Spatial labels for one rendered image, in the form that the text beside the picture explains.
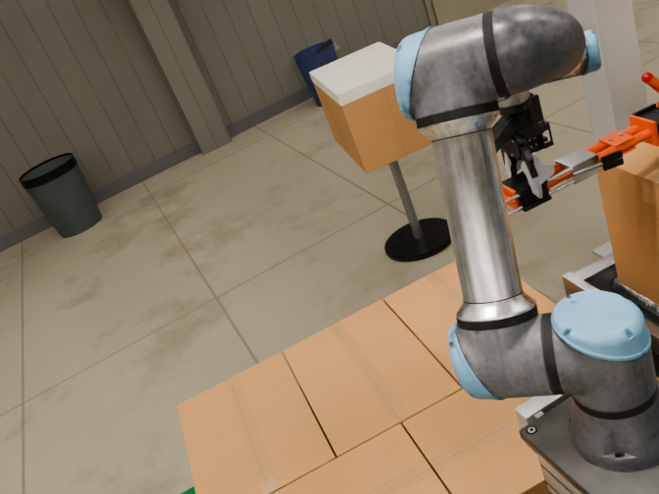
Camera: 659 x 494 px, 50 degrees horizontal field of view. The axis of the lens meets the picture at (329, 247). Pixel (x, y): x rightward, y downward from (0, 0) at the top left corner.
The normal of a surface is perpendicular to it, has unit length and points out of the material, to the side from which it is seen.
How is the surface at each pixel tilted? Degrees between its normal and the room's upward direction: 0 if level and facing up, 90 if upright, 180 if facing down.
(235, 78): 90
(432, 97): 69
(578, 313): 8
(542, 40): 77
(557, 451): 0
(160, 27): 90
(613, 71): 90
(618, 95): 90
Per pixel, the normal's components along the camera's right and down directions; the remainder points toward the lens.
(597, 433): -0.72, 0.28
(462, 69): -0.34, 0.35
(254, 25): 0.38, 0.32
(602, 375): -0.27, 0.54
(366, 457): -0.35, -0.82
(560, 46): 0.58, 0.20
